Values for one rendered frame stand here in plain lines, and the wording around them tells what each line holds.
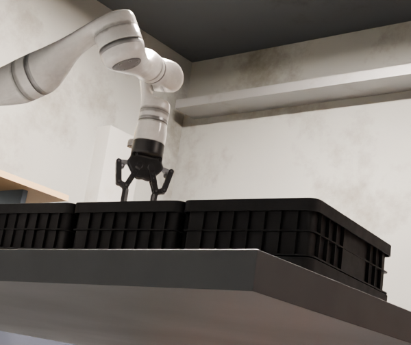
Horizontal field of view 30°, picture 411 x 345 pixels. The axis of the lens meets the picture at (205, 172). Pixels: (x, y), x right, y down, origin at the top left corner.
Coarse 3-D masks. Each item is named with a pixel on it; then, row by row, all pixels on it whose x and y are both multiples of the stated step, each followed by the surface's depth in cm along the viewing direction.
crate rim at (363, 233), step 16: (192, 208) 155; (208, 208) 153; (224, 208) 150; (240, 208) 148; (256, 208) 146; (272, 208) 145; (288, 208) 143; (304, 208) 141; (320, 208) 141; (352, 224) 153; (368, 240) 159
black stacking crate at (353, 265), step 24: (192, 216) 155; (216, 216) 152; (240, 216) 149; (264, 216) 145; (288, 216) 143; (312, 216) 141; (192, 240) 154; (216, 240) 150; (240, 240) 148; (264, 240) 145; (288, 240) 142; (312, 240) 141; (336, 240) 149; (360, 240) 159; (336, 264) 149; (360, 264) 157
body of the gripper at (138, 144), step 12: (132, 144) 180; (144, 144) 177; (156, 144) 178; (132, 156) 179; (144, 156) 179; (156, 156) 178; (132, 168) 178; (144, 168) 179; (156, 168) 179; (144, 180) 180
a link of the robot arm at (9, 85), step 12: (0, 72) 160; (12, 72) 158; (24, 72) 157; (0, 84) 159; (12, 84) 158; (24, 84) 158; (0, 96) 160; (12, 96) 159; (24, 96) 160; (36, 96) 160
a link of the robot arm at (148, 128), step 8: (144, 120) 180; (152, 120) 179; (160, 120) 180; (136, 128) 180; (144, 128) 179; (152, 128) 179; (160, 128) 179; (136, 136) 179; (144, 136) 178; (152, 136) 178; (160, 136) 179; (128, 144) 186
